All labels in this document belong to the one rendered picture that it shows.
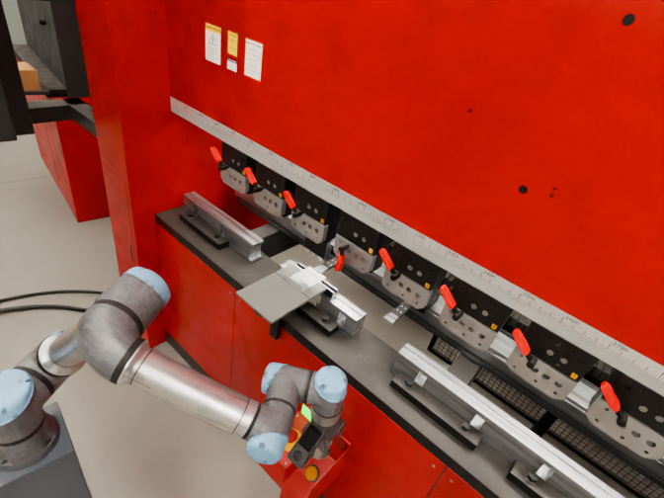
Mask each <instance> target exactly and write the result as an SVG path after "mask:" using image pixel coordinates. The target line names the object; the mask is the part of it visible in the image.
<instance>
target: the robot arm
mask: <svg viewBox="0 0 664 498"><path fill-rule="evenodd" d="M170 297H171V292H170V289H169V287H168V285H167V283H166V282H165V281H164V280H163V279H162V278H161V277H160V276H159V275H158V274H156V273H155V272H153V271H151V270H149V269H145V268H142V267H134V268H131V269H129V270H128V271H127V272H124V273H123V275H122V276H121V277H120V278H119V279H118V280H117V281H116V282H115V283H114V284H113V285H111V286H110V287H109V288H108V289H107V290H105V291H104V292H103V293H102V294H100V295H99V296H98V297H97V298H96V299H95V301H94V302H93V304H92V305H91V306H90V307H89V308H88V309H87V310H86V311H85V312H84V313H83V315H82V316H81V318H80V320H79V321H78V322H76V323H75V324H74V325H73V326H71V327H70V328H69V329H67V330H66V331H65V332H63V331H56V332H53V333H51V334H49V335H48V336H46V337H45V338H43V339H42V340H41V342H40V343H39V344H38V345H37V346H36V347H35V348H34V349H33V350H32V351H31V352H30V353H29V354H27V355H26V356H25V357H24V358H23V359H22V360H21V361H20V362H19V363H18V364H17V365H16V366H15V367H14V368H13V369H12V370H5V371H3V372H2V373H0V469H1V470H4V471H17V470H22V469H25V468H28V467H30V466H32V465H34V464H36V463H38V462H39V461H41V460H42V459H44V458H45V457H46V456H47V455H48V454H49V453H50V452H51V451H52V450H53V449H54V447H55V446H56V444H57V442H58V439H59V435H60V429H59V426H58V423H57V421H56V420H55V418H54V417H53V416H51V415H50V414H48V413H47V412H45V411H43V408H42V407H43V406H44V404H45V403H46V402H47V401H48V400H49V399H50V398H51V397H52V396H53V394H54V393H55V392H56V391H57V390H58V389H59V388H60V386H61V385H62V384H63V383H64V382H65V381H66V380H67V379H68V378H69V377H70V376H71V375H73V374H75V373H76V372H78V371H79V370H80V369H82V367H83V366H84V365H85V363H87V364H88V365H89V366H90V367H91V368H92V369H93V370H94V371H95V372H96V373H97V374H98V375H100V376H101V377H103V378H104V379H106V380H108V381H110V382H112V383H114V384H116V385H122V384H125V383H128V384H130V385H132V386H134V387H136V388H138V389H140V390H142V391H144V392H146V393H148V394H151V395H153V396H155V397H157V398H159V399H161V400H163V401H165V402H167V403H169V404H171V405H173V406H175V407H177V408H180V409H182V410H184V411H186V412H188V413H190V414H192V415H194V416H196V417H198V418H200V419H202V420H204V421H206V422H209V423H211V424H213V425H214V426H216V427H218V428H220V429H222V430H224V431H226V432H228V433H230V434H232V435H234V436H237V437H239V438H241V439H243V440H245V441H247V449H246V451H247V454H248V456H249V457H251V458H252V459H253V460H255V461H257V462H259V463H262V464H273V463H276V462H278V461H279V460H281V458H282V456H283V454H284V451H285V448H286V445H287V443H288V442H289V435H290V432H291V426H292V422H293V419H294V416H295V412H296V409H297V406H298V402H300V403H304V404H310V405H311V419H310V421H311V422H310V423H307V424H305V426H304V427H303V430H302V434H301V436H300V437H299V439H298V440H297V442H296V443H295V444H294V446H293V447H292V449H291V450H290V452H289V453H288V455H287V458H288V459H289V460H290V461H291V462H292V463H293V464H294V465H295V466H296V467H297V468H299V469H302V468H304V466H305V465H306V463H307V462H308V460H309V459H310V457H313V458H316V459H325V458H327V457H328V456H329V454H330V453H331V450H330V447H329V446H330V445H331V444H332V442H333V441H332V439H333V438H334V437H335V435H336V434H337V433H338V435H337V437H339V436H340V435H341V434H342V433H343V432H344V428H345V424H346V422H345V421H344V420H343V419H342V418H341V416H342V412H343V408H344V405H343V403H344V399H345V397H346V394H347V385H348V381H347V377H346V375H345V373H344V372H343V371H342V370H341V369H339V368H337V367H335V366H328V367H323V368H321V369H320V370H319V371H318V372H317V371H311V370H306V369H302V368H298V367H294V366H290V365H288V364H281V363H269V364H268V365H267V367H266V369H265V372H264V376H263V379H262V384H261V391H262V392H263V393H265V394H267V395H266V397H265V400H264V403H263V404H261V403H259V402H257V401H255V400H253V399H251V398H249V397H247V396H245V395H243V394H241V393H239V392H237V391H235V390H233V389H231V388H229V387H227V386H225V385H223V384H221V383H219V382H218V381H216V380H214V379H212V378H210V377H208V376H206V375H204V374H202V373H199V372H197V371H195V370H193V369H191V368H189V367H187V366H185V365H183V364H181V363H179V362H177V361H175V360H173V359H171V358H169V357H167V356H165V355H163V354H161V353H159V352H157V351H155V350H153V349H151V348H150V347H149V343H148V341H147V340H145V339H143V338H141V336H142V334H143V333H144V332H145V331H146V329H147V328H148V327H149V326H150V324H151V323H152V322H153V321H154V319H155V318H156V317H157V316H158V314H159V313H160V312H161V311H162V309H163V308H165V307H166V306H167V303H168V301H169V300H170ZM341 424H342V425H341ZM342 428H343V429H342ZM341 429H342V431H341V432H340V430H341ZM330 440H331V441H330Z"/></svg>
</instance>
